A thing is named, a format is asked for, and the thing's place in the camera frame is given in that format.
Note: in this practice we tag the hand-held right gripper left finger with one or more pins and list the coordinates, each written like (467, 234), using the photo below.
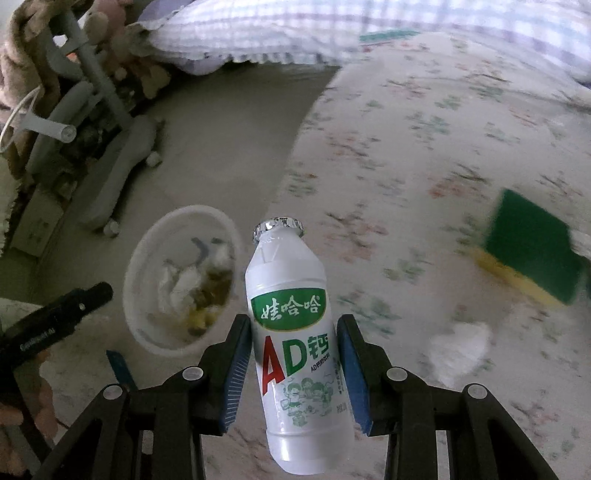
(238, 369)

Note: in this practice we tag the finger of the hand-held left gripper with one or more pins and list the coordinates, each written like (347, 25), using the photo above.
(122, 369)

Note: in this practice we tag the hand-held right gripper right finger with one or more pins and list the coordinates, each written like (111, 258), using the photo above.
(353, 369)

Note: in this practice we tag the white round plastic bin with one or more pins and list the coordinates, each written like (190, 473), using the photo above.
(143, 277)

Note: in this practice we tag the white green-label drink bottle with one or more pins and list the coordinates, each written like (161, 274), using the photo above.
(286, 286)

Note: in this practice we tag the person's left hand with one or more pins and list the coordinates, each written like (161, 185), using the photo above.
(48, 406)

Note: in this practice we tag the green and yellow sponge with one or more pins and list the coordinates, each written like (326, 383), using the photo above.
(531, 235)

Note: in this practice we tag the brown plush toy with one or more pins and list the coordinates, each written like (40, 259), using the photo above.
(147, 78)

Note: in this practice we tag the brown fuzzy cloth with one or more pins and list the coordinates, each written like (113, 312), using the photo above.
(23, 60)

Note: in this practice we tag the pink plush toy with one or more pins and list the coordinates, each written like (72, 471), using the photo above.
(113, 18)

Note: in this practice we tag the teal paper strip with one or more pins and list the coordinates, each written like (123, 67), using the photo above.
(388, 36)

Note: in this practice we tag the plaid duvet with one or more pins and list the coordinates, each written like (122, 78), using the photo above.
(323, 32)

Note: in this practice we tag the grey metal frame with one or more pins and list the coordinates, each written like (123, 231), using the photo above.
(120, 157)

